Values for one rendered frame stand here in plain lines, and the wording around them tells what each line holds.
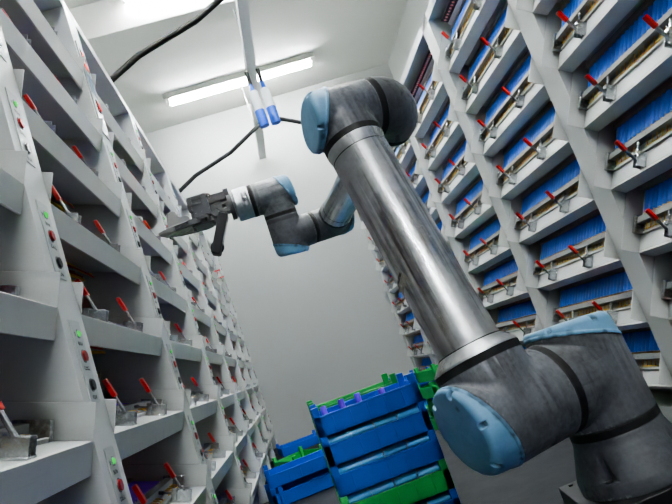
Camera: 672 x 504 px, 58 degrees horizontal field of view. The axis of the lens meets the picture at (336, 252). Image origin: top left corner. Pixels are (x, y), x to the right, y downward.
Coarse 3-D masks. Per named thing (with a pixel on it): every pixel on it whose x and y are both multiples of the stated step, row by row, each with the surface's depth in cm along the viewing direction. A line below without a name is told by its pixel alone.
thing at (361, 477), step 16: (432, 432) 165; (416, 448) 164; (432, 448) 165; (368, 464) 163; (384, 464) 163; (400, 464) 163; (416, 464) 163; (336, 480) 161; (352, 480) 162; (368, 480) 162; (384, 480) 162
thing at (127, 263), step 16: (48, 176) 98; (48, 192) 97; (64, 224) 103; (64, 240) 103; (80, 240) 111; (96, 240) 120; (80, 256) 135; (96, 256) 120; (112, 256) 131; (128, 256) 156; (128, 272) 144
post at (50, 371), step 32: (0, 32) 100; (0, 64) 95; (0, 96) 90; (0, 128) 89; (32, 192) 90; (0, 224) 86; (32, 224) 86; (0, 256) 85; (32, 256) 86; (64, 256) 95; (64, 288) 90; (64, 320) 85; (0, 352) 83; (32, 352) 83; (64, 352) 83; (0, 384) 82; (32, 384) 82; (64, 384) 83; (96, 384) 90; (96, 416) 86; (96, 448) 81; (96, 480) 80
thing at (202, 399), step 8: (192, 392) 216; (200, 392) 216; (208, 392) 218; (216, 392) 218; (192, 400) 174; (200, 400) 200; (208, 400) 201; (216, 400) 216; (192, 408) 163; (200, 408) 178; (208, 408) 195; (216, 408) 217; (192, 416) 163; (200, 416) 178
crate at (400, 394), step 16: (400, 384) 185; (416, 384) 168; (352, 400) 185; (368, 400) 166; (384, 400) 166; (400, 400) 166; (416, 400) 167; (320, 416) 164; (336, 416) 164; (352, 416) 165; (368, 416) 165; (320, 432) 163; (336, 432) 164
